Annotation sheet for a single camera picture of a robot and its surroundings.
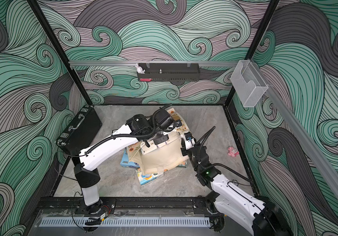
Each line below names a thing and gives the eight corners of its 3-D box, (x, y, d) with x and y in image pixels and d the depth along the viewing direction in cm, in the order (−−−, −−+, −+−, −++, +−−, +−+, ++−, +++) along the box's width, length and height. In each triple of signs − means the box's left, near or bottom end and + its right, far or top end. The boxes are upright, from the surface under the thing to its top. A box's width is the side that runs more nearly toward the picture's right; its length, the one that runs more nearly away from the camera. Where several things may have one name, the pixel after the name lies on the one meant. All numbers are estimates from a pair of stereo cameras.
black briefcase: (74, 160, 92) (53, 142, 75) (97, 125, 110) (85, 105, 93) (84, 162, 90) (65, 145, 74) (106, 127, 109) (95, 106, 92)
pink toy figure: (227, 155, 93) (229, 153, 91) (227, 148, 96) (229, 146, 94) (237, 157, 92) (239, 155, 90) (237, 150, 95) (238, 148, 93)
